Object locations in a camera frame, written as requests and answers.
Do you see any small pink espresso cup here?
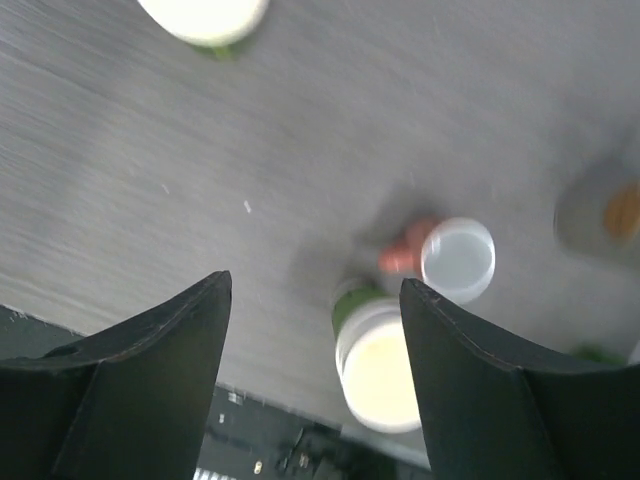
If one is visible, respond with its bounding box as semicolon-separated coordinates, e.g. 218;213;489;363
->
378;217;496;305

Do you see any cup of wrapped straws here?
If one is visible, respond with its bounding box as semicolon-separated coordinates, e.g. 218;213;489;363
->
554;157;639;269

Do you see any green paper bag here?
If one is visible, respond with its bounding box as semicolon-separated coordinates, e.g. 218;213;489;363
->
571;344;628;366

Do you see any green paper cup stack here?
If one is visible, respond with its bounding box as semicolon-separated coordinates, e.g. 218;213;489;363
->
331;278;421;434

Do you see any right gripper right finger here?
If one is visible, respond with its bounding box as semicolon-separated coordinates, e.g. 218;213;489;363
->
399;279;639;479

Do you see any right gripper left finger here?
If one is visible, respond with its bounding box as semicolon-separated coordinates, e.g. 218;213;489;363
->
1;271;232;479

